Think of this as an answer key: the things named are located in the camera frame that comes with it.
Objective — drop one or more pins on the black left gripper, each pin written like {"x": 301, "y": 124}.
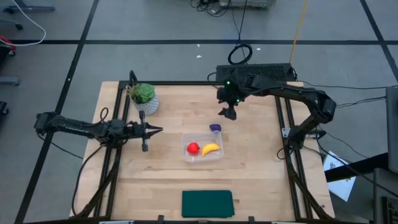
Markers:
{"x": 140, "y": 130}

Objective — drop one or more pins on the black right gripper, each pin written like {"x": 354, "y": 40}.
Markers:
{"x": 231, "y": 91}

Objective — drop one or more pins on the purple toy grapes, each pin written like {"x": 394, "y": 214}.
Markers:
{"x": 215, "y": 127}

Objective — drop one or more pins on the yellow toy banana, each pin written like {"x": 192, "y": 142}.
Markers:
{"x": 210, "y": 150}

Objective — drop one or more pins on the red toy apple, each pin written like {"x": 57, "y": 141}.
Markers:
{"x": 193, "y": 148}

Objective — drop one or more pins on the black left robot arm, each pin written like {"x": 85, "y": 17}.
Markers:
{"x": 71, "y": 126}

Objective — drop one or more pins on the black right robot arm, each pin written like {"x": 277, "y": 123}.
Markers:
{"x": 295, "y": 93}

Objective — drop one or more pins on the clear plastic tupperware container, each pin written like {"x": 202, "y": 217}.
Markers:
{"x": 202, "y": 138}

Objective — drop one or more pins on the succulent in patterned white pot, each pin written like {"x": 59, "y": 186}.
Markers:
{"x": 144, "y": 93}

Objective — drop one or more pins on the black perforated computer case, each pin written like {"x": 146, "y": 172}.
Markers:
{"x": 276, "y": 71}

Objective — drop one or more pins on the dark green folded cloth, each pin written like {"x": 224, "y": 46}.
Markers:
{"x": 207, "y": 203}

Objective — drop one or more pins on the grey floor device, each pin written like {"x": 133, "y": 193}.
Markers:
{"x": 245, "y": 3}

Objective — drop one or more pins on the white paper sheet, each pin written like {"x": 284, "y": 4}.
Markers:
{"x": 340, "y": 186}

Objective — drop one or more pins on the black desk edge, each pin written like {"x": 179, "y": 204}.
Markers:
{"x": 357, "y": 168}

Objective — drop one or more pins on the grey furniture foot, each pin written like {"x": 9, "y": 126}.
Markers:
{"x": 9, "y": 81}

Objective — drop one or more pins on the black floor object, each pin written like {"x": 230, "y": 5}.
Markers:
{"x": 2, "y": 108}

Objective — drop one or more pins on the black caster wheel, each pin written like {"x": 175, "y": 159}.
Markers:
{"x": 19, "y": 26}

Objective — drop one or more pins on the red object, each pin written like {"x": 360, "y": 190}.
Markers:
{"x": 6, "y": 42}

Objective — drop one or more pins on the grey chair base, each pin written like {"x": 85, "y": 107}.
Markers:
{"x": 31, "y": 7}

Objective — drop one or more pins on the grey cabinet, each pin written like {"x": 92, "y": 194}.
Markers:
{"x": 385, "y": 186}

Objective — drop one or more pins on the black aluminium table frame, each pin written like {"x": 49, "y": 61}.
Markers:
{"x": 186, "y": 83}

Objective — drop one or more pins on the black frame clamp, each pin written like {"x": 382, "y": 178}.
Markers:
{"x": 160, "y": 219}
{"x": 251, "y": 220}

